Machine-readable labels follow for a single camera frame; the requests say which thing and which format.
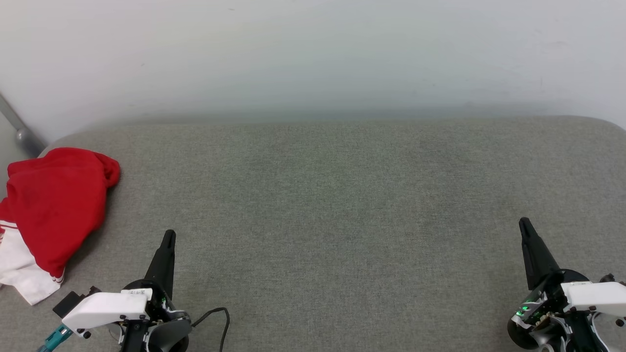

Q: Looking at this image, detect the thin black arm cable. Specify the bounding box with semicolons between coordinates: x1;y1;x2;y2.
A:
191;307;230;352

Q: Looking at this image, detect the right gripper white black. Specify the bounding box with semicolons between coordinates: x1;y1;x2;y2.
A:
507;218;626;350

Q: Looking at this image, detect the red and white basketball jersey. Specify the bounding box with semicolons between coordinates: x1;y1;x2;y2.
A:
0;148;121;306

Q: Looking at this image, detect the black cable with teal connector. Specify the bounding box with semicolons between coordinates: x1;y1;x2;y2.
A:
38;325;73;352

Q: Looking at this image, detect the grey metal pole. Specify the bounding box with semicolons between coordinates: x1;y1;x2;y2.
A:
0;93;47;158

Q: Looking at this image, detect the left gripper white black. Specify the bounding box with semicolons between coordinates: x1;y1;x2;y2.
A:
62;229;192;352

